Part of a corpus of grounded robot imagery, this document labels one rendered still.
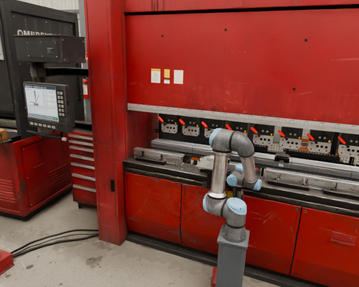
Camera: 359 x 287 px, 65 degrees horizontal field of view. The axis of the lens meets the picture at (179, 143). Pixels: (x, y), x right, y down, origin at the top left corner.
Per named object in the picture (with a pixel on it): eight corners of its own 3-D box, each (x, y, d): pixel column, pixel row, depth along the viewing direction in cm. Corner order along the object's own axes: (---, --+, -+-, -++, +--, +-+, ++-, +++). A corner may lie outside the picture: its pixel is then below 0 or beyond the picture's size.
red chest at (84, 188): (73, 210, 344) (65, 130, 315) (99, 193, 389) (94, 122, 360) (107, 220, 326) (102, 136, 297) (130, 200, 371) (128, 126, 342)
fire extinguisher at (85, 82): (80, 98, 719) (79, 76, 703) (85, 97, 735) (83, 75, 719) (86, 98, 714) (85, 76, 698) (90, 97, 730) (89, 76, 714)
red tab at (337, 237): (330, 241, 208) (332, 233, 206) (330, 239, 210) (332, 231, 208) (354, 246, 203) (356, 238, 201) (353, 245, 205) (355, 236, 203)
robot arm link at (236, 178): (241, 179, 184) (248, 172, 192) (225, 175, 190) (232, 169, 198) (240, 189, 187) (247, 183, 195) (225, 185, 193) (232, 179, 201)
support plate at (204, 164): (195, 167, 223) (195, 165, 222) (204, 157, 246) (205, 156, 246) (217, 171, 216) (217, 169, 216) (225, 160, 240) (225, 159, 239)
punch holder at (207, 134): (204, 137, 239) (205, 118, 234) (207, 135, 246) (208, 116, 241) (221, 139, 233) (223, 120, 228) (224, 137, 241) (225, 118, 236)
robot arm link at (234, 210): (240, 229, 163) (243, 208, 159) (219, 221, 171) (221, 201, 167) (248, 220, 173) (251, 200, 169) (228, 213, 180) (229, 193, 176)
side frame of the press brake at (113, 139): (98, 240, 290) (82, -10, 223) (140, 203, 366) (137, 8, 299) (119, 246, 281) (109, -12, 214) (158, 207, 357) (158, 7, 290)
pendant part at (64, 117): (28, 126, 233) (21, 81, 223) (40, 123, 243) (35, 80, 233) (68, 133, 215) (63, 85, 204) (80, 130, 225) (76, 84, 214)
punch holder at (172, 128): (161, 131, 253) (161, 113, 248) (165, 129, 260) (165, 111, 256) (176, 134, 247) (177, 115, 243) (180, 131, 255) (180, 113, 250)
